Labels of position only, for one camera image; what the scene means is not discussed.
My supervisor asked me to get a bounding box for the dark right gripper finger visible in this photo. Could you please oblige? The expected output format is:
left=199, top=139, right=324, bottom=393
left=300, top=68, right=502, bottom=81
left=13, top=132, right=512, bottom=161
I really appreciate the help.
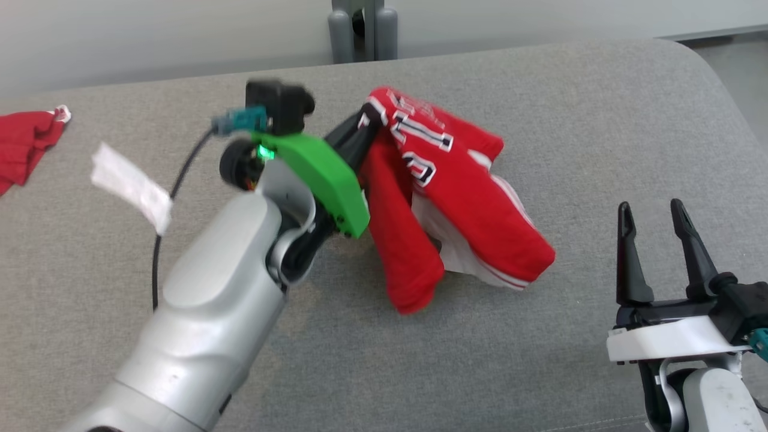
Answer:
left=617, top=202, right=655, bottom=305
left=670, top=198, right=721, bottom=301

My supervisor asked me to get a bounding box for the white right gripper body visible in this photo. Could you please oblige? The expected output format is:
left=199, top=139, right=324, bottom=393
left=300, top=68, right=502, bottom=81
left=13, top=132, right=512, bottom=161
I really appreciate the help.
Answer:
left=606, top=297, right=754, bottom=363

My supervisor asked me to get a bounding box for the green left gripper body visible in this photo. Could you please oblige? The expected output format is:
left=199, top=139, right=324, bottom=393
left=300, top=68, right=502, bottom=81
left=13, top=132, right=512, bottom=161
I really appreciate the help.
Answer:
left=258, top=133, right=370, bottom=239

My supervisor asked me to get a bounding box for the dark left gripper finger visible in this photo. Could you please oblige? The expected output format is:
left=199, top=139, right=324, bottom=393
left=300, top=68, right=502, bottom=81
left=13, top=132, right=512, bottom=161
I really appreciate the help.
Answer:
left=327, top=106, right=379, bottom=158
left=348, top=123, right=385, bottom=175

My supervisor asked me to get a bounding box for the red white jersey shirt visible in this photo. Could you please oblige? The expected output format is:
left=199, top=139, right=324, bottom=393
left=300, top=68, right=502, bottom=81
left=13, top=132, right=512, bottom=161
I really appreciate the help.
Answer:
left=358, top=86, right=556, bottom=316

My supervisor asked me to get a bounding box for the plain red garment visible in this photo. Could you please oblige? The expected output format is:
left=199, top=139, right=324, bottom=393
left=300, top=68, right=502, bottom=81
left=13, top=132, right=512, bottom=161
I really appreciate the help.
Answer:
left=0, top=106, right=72, bottom=196

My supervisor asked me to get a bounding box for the white tag strip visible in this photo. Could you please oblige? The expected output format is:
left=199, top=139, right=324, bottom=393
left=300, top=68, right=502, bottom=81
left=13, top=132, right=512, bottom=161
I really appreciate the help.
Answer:
left=90, top=142, right=174, bottom=236

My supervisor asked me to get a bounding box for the teal left camera connector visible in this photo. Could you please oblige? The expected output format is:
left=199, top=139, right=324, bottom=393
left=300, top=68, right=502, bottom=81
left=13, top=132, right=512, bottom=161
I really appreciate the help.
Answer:
left=211, top=106, right=268, bottom=137

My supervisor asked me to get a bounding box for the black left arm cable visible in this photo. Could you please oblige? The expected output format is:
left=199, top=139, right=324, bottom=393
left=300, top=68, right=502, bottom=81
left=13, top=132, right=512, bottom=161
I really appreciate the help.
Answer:
left=151, top=128, right=217, bottom=313

